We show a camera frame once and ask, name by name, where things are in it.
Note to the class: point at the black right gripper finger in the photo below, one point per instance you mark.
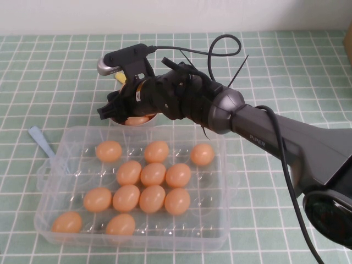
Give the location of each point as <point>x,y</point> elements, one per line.
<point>111,111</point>
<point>114,97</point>

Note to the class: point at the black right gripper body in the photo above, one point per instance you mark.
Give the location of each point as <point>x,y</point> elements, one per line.
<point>159,93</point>

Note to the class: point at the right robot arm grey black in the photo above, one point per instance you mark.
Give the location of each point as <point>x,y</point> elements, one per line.
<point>302,143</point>

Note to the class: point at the orange plastic egg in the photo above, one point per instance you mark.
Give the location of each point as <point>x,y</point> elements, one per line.
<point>156,151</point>
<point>97,200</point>
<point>120,225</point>
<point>108,151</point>
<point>153,174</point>
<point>126,198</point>
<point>177,201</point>
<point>151,199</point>
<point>202,154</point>
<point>178,175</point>
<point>66,222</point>
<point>137,120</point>
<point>128,173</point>

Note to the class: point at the clear plastic egg box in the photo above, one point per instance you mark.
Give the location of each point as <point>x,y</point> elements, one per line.
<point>79,176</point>

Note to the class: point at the yellow plastic utensil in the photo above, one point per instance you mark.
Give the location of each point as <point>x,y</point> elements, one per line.
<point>120,77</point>

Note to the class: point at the grey round bowl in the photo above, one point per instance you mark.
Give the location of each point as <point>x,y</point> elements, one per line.
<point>153,118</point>

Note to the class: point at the black zip tie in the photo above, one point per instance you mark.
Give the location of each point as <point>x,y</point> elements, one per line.
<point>205,132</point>
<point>239,70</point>

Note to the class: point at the blue plastic fork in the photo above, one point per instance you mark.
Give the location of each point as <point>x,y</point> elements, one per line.
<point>41,140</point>

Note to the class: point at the green checked tablecloth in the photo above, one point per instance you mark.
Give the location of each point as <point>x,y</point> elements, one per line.
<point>275,220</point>

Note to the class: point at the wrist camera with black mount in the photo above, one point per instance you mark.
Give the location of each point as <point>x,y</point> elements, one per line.
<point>129,53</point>

